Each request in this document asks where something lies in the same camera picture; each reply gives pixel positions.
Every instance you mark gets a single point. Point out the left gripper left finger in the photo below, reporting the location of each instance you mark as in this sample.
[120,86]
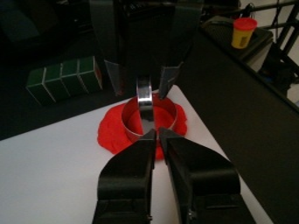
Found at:
[125,180]

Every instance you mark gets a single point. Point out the red cloth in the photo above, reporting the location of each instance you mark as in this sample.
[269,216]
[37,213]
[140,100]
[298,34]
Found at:
[113,134]

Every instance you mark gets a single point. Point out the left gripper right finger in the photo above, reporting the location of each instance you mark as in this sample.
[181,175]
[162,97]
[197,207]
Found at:
[202,180]

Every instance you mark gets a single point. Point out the green segmented box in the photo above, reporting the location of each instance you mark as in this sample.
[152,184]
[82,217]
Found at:
[58,81]

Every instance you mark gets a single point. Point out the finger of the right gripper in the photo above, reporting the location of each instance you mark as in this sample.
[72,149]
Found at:
[113,75]
[170,78]

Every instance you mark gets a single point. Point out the white cutting board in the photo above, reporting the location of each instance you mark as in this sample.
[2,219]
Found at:
[52,175]

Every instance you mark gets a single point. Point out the yellow tub with red lid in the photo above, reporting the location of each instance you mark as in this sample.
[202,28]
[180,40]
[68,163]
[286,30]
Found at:
[244,36]

